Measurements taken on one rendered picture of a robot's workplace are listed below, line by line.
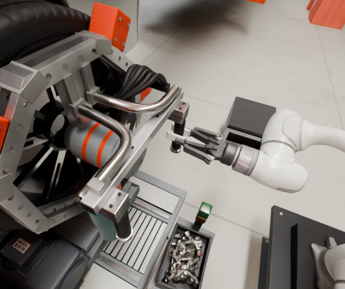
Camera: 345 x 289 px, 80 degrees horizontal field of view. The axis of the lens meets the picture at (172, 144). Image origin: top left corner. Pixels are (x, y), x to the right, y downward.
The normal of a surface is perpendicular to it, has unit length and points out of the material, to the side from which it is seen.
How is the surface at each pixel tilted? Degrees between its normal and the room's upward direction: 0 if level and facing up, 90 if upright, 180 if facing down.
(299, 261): 4
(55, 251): 0
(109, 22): 55
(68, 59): 90
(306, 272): 4
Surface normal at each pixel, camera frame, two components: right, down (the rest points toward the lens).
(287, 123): -0.38, -0.60
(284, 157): 0.04, -0.55
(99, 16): -0.29, 0.17
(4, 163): 0.90, 0.37
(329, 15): -0.32, 0.70
